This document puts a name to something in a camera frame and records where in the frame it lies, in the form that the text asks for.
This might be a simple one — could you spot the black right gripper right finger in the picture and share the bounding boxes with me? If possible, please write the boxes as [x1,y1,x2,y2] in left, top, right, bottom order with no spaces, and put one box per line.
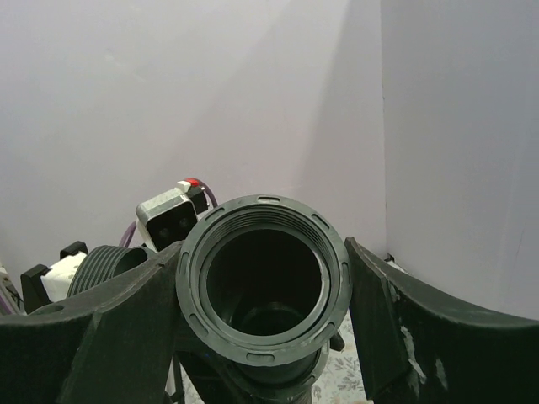
[344,238,538,403]

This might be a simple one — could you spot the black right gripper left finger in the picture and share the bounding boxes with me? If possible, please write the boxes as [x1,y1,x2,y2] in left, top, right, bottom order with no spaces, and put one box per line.
[1,243,180,403]

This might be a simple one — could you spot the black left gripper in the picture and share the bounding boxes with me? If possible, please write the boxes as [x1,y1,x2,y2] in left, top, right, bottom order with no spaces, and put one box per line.
[174,337,253,403]

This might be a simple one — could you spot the grey tee pipe fitting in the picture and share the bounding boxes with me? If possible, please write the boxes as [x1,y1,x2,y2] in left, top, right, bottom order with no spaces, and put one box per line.
[67,194,353,386]

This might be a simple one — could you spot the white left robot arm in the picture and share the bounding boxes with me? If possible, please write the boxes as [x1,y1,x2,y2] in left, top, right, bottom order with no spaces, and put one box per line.
[21,242,247,403]

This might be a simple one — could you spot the floral table mat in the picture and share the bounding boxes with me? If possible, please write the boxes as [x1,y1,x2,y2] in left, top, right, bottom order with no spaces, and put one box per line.
[312,314,368,403]

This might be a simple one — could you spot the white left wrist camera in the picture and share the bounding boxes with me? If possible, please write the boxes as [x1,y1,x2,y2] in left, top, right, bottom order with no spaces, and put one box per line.
[136,178,216,253]

